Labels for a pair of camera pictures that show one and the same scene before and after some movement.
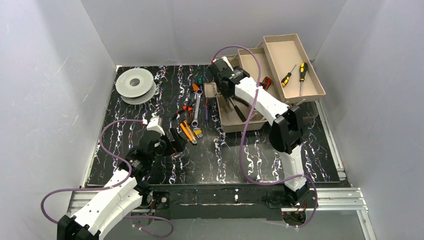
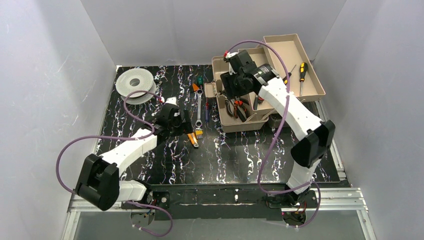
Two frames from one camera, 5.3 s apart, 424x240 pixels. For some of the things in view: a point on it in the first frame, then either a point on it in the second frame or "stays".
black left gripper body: (171, 144) to (185, 120)
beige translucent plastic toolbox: (281, 69) stays
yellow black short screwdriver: (286, 78) stays
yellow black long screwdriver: (303, 68) stays
